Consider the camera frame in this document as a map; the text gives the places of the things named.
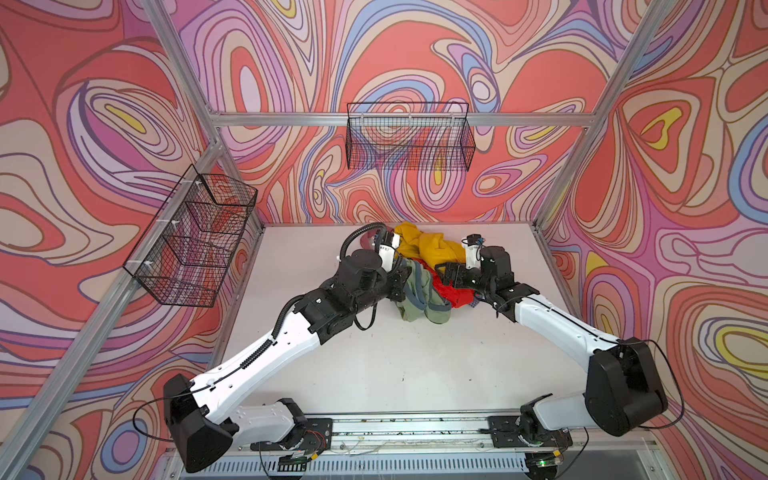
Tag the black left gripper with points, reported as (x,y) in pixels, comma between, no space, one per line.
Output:
(397,279)

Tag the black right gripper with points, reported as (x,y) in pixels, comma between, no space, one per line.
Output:
(459,270)

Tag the green cloth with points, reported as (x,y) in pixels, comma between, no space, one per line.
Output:
(421,299)

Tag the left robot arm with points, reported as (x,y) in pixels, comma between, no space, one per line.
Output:
(204,414)

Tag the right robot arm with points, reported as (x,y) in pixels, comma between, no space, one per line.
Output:
(623,389)

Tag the red cloth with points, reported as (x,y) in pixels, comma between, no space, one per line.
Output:
(457,298)

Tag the yellow cloth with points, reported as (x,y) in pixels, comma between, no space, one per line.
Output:
(431,247)

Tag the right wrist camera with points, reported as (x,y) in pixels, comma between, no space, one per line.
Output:
(472,245)

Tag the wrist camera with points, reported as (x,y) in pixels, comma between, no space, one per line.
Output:
(386,243)
(472,245)

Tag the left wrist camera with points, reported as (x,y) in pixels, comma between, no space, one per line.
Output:
(386,243)

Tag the black wire basket back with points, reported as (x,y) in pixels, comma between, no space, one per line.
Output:
(410,136)

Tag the black wire basket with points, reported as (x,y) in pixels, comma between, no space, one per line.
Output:
(201,224)
(410,136)

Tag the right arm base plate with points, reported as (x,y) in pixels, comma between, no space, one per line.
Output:
(525,432)

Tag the aluminium rail base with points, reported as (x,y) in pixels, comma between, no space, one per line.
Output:
(448,445)

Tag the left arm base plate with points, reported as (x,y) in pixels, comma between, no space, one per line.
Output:
(311,436)

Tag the black wire basket left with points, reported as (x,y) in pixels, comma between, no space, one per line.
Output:
(201,224)

